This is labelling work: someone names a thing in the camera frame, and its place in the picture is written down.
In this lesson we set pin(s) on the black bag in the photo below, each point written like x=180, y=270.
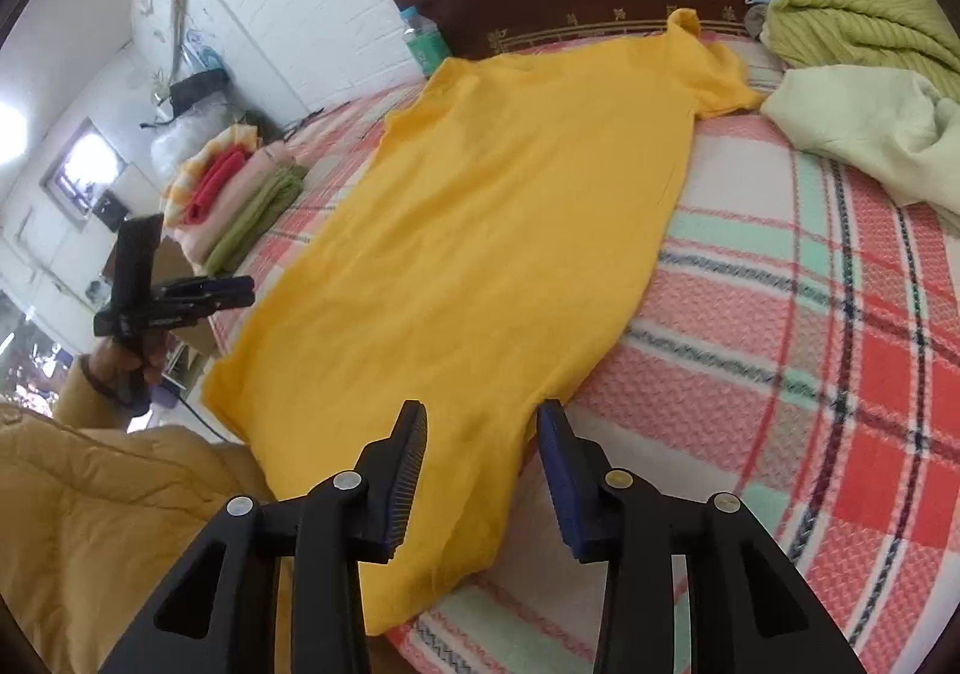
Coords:
x=196, y=89

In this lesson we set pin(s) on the yellow white striped garment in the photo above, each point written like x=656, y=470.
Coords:
x=180, y=190

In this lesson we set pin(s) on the folded green knit garment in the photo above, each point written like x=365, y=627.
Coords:
x=255, y=220

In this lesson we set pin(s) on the clear plastic bag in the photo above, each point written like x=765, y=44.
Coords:
x=180, y=145

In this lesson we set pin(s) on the olive green knit sweater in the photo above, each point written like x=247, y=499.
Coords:
x=862, y=14

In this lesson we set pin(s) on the light green garment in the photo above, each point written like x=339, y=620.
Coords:
x=862, y=119

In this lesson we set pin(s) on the person's left hand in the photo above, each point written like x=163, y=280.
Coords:
x=112, y=363

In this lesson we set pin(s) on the clear plastic water bottle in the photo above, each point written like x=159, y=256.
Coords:
x=426, y=47

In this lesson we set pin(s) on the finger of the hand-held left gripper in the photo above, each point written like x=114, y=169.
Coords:
x=210, y=310
x=217, y=285

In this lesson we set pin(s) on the folded pink knit garment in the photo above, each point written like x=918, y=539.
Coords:
x=240, y=201

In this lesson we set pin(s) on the yellow shirt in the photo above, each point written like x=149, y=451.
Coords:
x=487, y=231

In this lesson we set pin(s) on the person's mustard jacket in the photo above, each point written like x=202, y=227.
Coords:
x=112, y=531

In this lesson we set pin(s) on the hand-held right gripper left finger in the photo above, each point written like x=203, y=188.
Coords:
x=396, y=509

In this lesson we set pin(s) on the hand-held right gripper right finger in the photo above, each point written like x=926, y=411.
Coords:
x=561, y=494

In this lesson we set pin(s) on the person's left forearm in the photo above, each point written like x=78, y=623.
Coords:
x=90, y=404

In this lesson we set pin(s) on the window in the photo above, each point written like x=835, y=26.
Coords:
x=82, y=167

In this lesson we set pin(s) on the plaid bed sheet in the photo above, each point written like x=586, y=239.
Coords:
x=787, y=381

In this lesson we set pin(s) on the folded red knit garment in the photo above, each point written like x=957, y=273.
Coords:
x=214, y=182

